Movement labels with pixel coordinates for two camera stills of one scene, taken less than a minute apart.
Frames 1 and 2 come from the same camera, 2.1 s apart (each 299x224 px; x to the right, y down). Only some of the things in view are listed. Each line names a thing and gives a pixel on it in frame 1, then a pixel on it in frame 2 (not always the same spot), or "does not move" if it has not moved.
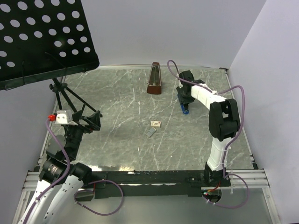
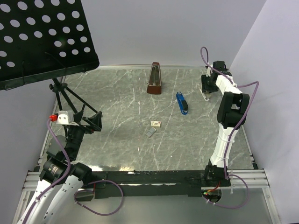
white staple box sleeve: (155, 123) does not move
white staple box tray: (151, 131) does not move
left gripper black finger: (94, 120) does not move
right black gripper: (181, 100) → (204, 78)
